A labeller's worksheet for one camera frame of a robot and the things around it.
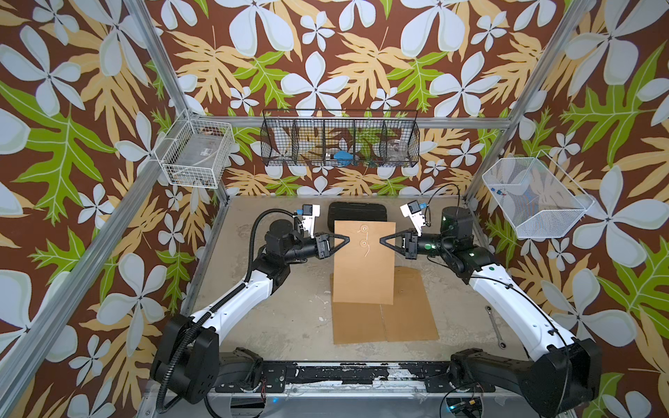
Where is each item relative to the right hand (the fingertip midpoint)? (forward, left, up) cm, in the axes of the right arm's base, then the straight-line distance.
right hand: (382, 242), depth 70 cm
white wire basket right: (+17, -53, -2) cm, 55 cm away
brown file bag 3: (-10, -12, -29) cm, 34 cm away
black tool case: (+36, +5, -27) cm, 45 cm away
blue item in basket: (+38, +10, 0) cm, 39 cm away
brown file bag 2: (-12, +6, -28) cm, 31 cm away
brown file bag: (-5, +5, -5) cm, 9 cm away
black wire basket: (+47, -4, +2) cm, 48 cm away
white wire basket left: (+33, +60, +6) cm, 69 cm away
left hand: (+1, +9, 0) cm, 9 cm away
